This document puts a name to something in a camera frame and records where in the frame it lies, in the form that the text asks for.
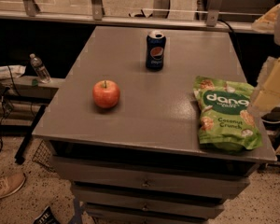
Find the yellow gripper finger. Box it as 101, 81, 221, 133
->
247, 57, 280, 116

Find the blue pepsi can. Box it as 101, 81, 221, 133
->
146, 30, 166, 70

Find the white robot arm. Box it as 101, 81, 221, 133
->
248, 4, 280, 117

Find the red apple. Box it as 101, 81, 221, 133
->
92, 80, 120, 108

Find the green dang coconut crunch bag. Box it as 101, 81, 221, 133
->
193, 76, 262, 152

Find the grey drawer cabinet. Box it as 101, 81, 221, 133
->
34, 26, 275, 224

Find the clear plastic water bottle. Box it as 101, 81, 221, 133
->
30, 53, 51, 83

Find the black snack packet on floor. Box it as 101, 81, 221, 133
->
33, 206, 61, 224

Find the black pole leaning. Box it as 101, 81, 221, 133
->
15, 105, 46, 165

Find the white crumpled cloth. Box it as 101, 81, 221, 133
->
0, 65, 26, 80

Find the tan sneaker shoe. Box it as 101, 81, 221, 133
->
0, 173, 26, 200

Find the wire mesh basket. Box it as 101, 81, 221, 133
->
32, 141, 55, 173

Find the black cable on floor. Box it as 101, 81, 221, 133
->
0, 64, 22, 161

